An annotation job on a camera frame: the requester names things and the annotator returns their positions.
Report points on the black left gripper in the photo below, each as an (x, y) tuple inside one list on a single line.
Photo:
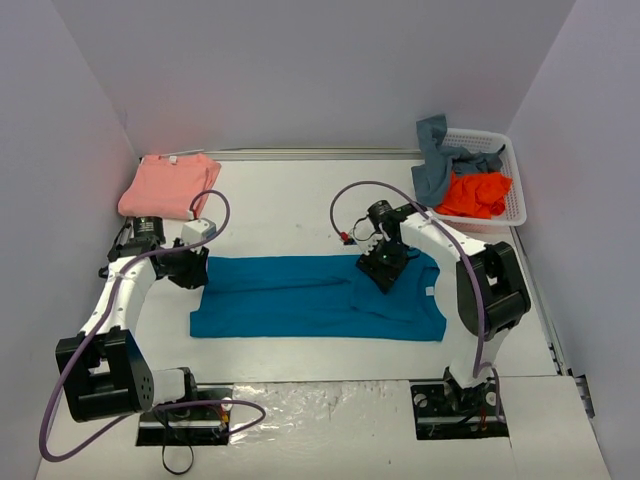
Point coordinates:
[(192, 270)]

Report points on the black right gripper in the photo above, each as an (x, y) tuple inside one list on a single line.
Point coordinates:
[(382, 270)]

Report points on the pink t shirt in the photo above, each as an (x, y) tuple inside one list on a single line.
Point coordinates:
[(166, 187)]

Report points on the teal blue t shirt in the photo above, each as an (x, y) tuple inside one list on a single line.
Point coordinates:
[(316, 296)]

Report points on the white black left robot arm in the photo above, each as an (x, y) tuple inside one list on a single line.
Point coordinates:
[(105, 372)]

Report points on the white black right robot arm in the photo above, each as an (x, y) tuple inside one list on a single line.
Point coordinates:
[(490, 292)]

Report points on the orange t shirt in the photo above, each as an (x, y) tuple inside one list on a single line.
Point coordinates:
[(480, 196)]

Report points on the grey t shirt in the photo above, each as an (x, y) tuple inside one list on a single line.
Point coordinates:
[(432, 179)]

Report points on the white plastic laundry basket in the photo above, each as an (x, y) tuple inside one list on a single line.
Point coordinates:
[(515, 213)]

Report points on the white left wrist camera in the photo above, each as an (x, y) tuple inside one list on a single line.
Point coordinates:
[(197, 230)]

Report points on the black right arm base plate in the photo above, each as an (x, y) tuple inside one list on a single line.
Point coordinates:
[(442, 411)]

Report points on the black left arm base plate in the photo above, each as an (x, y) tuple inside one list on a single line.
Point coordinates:
[(186, 426)]

